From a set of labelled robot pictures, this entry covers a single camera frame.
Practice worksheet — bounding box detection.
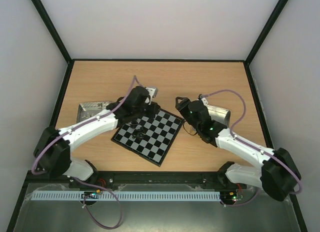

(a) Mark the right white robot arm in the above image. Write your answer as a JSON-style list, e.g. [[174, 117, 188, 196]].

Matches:
[[175, 97, 302, 201]]

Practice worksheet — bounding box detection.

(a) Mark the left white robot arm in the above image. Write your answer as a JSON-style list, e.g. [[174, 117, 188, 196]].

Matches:
[[31, 86, 160, 183]]

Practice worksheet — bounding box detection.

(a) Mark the pile of black chess pieces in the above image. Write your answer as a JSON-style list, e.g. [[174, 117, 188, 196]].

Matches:
[[128, 120, 148, 142]]

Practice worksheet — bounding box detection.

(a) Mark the silver tin with white pieces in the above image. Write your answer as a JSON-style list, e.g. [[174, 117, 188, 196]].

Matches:
[[76, 101, 111, 123]]

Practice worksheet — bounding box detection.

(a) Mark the empty gold-rimmed metal tin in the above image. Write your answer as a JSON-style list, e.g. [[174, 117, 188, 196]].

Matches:
[[189, 104, 231, 132]]

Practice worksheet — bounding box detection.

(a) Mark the black and silver chessboard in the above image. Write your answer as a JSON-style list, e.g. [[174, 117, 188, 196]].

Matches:
[[111, 109, 185, 166]]

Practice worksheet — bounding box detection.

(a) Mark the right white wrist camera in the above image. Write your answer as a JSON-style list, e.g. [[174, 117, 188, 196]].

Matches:
[[198, 94, 208, 107]]

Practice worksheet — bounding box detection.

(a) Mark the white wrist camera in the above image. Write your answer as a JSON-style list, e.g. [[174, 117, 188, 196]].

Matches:
[[146, 87, 159, 98], [198, 94, 208, 107]]

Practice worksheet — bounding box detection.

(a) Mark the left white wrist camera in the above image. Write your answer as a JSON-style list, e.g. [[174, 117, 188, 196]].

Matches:
[[146, 87, 159, 98]]

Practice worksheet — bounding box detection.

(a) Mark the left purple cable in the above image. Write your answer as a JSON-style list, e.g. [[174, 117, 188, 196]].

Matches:
[[31, 75, 146, 176]]

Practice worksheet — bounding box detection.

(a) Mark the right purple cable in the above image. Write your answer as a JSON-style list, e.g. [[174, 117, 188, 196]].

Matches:
[[202, 89, 303, 195]]

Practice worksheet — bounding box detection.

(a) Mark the light blue slotted cable duct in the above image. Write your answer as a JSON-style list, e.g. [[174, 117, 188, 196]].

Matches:
[[30, 191, 221, 201]]

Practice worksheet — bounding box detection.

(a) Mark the black aluminium frame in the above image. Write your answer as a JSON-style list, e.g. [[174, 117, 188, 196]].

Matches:
[[4, 0, 311, 232]]

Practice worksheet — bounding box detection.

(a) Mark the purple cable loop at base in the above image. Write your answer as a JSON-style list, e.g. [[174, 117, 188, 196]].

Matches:
[[81, 181, 125, 229]]

